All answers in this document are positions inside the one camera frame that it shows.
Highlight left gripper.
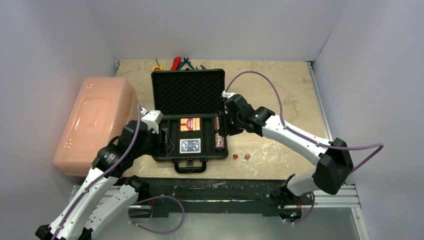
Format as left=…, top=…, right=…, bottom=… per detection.
left=132, top=126, right=174, bottom=158

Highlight blue playing card deck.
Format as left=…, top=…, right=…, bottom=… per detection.
left=179, top=138, right=201, bottom=154

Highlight red Texas Hold'em card deck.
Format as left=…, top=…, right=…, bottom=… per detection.
left=179, top=117, right=201, bottom=132

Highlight black poker carrying case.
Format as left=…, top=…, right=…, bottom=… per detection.
left=151, top=68, right=229, bottom=174

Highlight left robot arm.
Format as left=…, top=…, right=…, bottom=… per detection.
left=35, top=111, right=162, bottom=240

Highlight yellow tape measure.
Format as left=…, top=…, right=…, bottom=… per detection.
left=152, top=66, right=163, bottom=72

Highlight orange plastic storage bin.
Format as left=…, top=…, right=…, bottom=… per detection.
left=52, top=77, right=138, bottom=177

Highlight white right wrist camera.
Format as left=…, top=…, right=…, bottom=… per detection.
left=221, top=91, right=235, bottom=99

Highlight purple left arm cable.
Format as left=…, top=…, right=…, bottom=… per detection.
left=50, top=103, right=143, bottom=240

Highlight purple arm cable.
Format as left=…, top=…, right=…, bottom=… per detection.
left=50, top=103, right=143, bottom=240
left=225, top=70, right=384, bottom=175

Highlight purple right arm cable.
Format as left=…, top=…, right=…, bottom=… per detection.
left=225, top=70, right=384, bottom=175

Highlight blue handled cutters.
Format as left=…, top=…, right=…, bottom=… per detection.
left=177, top=57, right=195, bottom=70

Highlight red handled pliers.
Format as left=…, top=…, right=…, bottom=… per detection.
left=170, top=56, right=181, bottom=71

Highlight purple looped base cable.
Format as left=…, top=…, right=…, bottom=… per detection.
left=127, top=194, right=186, bottom=235

